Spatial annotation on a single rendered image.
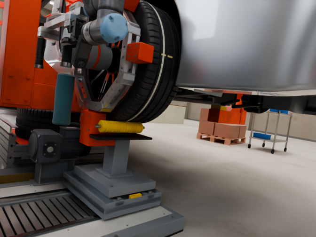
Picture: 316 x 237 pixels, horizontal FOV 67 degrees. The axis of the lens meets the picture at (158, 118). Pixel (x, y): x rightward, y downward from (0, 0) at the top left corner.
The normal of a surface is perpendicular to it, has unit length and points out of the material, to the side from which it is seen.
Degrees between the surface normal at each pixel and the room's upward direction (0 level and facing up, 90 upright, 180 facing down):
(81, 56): 119
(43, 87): 90
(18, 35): 90
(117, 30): 90
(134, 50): 90
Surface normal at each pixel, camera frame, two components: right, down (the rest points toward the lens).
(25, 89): 0.68, 0.14
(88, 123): -0.73, -0.05
